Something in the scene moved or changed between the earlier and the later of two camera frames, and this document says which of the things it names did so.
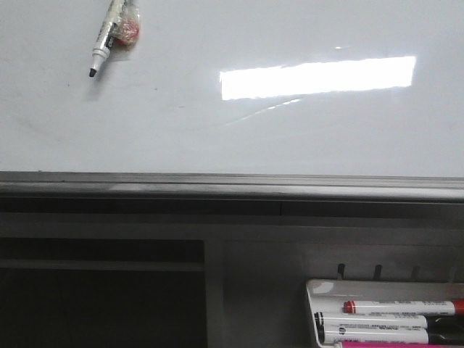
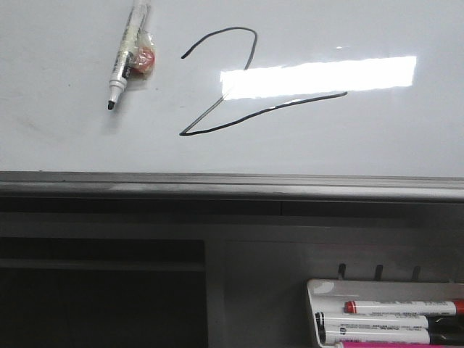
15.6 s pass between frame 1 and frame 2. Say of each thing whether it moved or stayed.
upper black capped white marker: stayed
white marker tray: stayed
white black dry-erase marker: moved
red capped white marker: stayed
